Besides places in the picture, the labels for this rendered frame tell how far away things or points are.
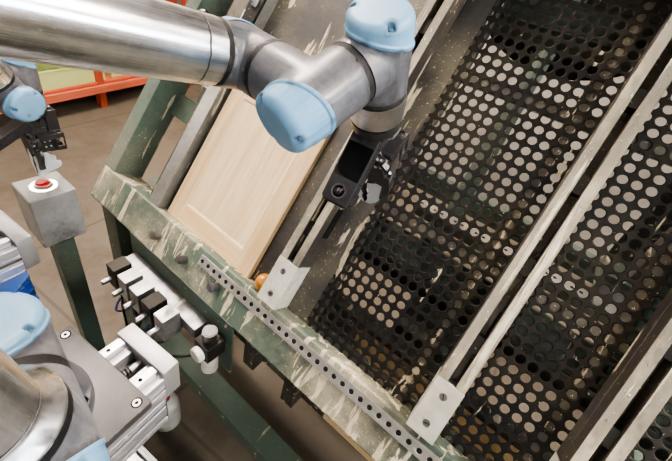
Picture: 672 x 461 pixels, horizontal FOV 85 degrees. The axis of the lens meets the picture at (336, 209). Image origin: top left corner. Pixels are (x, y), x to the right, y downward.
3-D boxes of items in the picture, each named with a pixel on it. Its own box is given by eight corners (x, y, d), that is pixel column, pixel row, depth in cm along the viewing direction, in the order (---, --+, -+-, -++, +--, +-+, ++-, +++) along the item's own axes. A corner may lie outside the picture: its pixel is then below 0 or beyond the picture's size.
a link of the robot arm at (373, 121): (388, 120, 44) (332, 96, 47) (385, 145, 48) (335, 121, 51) (417, 83, 47) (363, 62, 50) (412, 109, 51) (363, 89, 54)
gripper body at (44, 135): (68, 151, 105) (58, 111, 98) (33, 159, 99) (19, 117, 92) (56, 139, 108) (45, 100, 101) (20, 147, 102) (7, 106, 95)
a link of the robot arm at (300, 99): (247, 126, 44) (314, 80, 48) (307, 172, 39) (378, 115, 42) (223, 69, 38) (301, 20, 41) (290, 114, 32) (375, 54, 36)
